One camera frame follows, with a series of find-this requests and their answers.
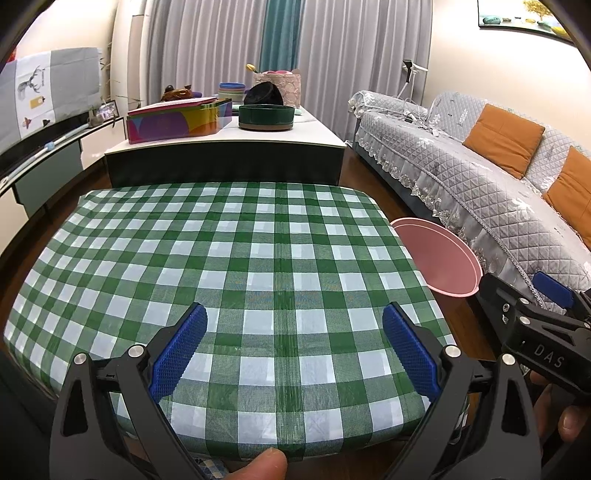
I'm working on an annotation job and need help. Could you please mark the pink woven basket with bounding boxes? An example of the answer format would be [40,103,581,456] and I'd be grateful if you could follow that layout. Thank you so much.
[253,69,301,108]

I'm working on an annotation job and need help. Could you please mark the orange cushion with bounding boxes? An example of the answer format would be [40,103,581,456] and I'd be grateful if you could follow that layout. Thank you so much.
[463,104,545,180]
[543,146,591,248]

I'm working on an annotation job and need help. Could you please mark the right hand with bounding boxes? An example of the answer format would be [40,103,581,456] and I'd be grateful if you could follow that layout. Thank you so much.
[529,370,590,444]

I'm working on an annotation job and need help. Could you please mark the stacked coloured bowls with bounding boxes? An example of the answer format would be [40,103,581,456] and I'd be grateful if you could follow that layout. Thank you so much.
[217,82,245,104]

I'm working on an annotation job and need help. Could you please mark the white air conditioner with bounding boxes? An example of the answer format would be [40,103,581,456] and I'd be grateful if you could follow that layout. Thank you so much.
[109,0,153,117]

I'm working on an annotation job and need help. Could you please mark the white coffee table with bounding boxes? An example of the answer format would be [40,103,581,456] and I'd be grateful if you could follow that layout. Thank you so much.
[105,110,346,188]

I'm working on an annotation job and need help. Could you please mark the pink trash bin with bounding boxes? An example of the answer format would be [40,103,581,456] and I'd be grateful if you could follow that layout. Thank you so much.
[391,217,483,298]

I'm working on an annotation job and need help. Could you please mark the left hand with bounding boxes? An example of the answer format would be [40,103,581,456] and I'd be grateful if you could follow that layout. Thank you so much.
[226,448,287,480]

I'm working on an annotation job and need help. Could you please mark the colourful storage box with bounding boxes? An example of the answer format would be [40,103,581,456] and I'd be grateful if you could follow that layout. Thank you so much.
[126,97,232,144]

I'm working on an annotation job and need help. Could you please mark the wall picture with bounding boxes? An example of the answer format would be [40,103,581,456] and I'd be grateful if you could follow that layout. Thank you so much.
[477,0,573,44]

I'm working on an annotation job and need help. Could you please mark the grey quilted sofa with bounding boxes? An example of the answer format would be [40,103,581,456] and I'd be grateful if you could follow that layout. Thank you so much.
[349,90,590,310]

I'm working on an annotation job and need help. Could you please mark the covered television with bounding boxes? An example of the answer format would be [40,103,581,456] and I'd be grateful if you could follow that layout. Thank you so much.
[1,47,101,152]

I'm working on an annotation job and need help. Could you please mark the tv cabinet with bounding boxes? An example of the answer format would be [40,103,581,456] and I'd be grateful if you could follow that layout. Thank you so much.
[1,117,126,218]

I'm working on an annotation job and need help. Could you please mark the teal curtain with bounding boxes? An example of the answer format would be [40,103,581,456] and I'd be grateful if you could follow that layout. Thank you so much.
[259,0,304,71]

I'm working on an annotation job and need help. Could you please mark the dark green round tin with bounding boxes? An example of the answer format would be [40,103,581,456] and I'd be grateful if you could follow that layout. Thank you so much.
[238,104,294,131]

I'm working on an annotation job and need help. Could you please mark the grey curtain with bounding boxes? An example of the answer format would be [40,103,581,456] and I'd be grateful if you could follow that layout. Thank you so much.
[143,1,433,138]

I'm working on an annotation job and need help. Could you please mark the green checkered tablecloth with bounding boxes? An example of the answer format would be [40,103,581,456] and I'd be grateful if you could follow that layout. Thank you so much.
[4,182,453,460]

